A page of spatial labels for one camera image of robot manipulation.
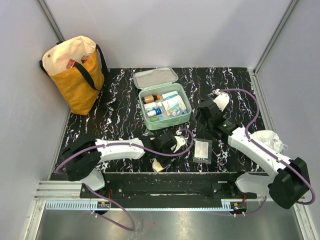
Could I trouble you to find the orange tote bag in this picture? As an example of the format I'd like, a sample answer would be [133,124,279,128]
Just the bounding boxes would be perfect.
[39,35,108,116]

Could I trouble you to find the clear bag yellow items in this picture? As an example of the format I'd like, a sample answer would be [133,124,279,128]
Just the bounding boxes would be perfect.
[152,158,171,173]

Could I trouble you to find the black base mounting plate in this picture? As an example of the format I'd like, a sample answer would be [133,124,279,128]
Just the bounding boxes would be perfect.
[96,172,257,209]

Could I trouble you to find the brown bottle orange cap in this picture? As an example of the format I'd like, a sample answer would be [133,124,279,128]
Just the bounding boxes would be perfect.
[142,94,161,104]

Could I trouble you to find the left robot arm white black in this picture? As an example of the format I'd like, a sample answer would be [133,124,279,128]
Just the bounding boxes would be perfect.
[57,132,187,198]

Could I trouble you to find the clear bag white pads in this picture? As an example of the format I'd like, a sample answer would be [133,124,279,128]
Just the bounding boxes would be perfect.
[193,138,213,165]

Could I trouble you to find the white gauze pad packet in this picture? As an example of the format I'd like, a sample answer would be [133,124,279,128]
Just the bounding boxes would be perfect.
[162,98,187,115]

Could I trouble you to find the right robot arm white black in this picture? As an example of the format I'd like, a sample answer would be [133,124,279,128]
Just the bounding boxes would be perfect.
[196,93,311,209]

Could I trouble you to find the white pill bottle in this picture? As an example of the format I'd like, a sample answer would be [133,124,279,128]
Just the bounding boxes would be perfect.
[143,102,162,112]

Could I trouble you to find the white crumpled cloth bag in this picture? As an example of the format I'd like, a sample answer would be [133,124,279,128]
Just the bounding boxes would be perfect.
[252,130,288,153]

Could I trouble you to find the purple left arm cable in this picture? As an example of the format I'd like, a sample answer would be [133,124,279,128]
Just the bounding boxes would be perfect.
[54,128,195,231]

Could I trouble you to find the small green box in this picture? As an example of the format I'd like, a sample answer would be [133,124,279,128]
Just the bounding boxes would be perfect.
[150,117,158,122]

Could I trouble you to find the mint green medicine case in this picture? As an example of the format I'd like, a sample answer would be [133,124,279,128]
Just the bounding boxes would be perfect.
[133,67,192,131]

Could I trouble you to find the teal plaster packet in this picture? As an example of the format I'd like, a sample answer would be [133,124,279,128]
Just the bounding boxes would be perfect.
[166,103,186,117]

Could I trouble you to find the blue mask packet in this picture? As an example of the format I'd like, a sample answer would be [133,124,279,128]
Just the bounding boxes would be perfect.
[162,91,188,117]

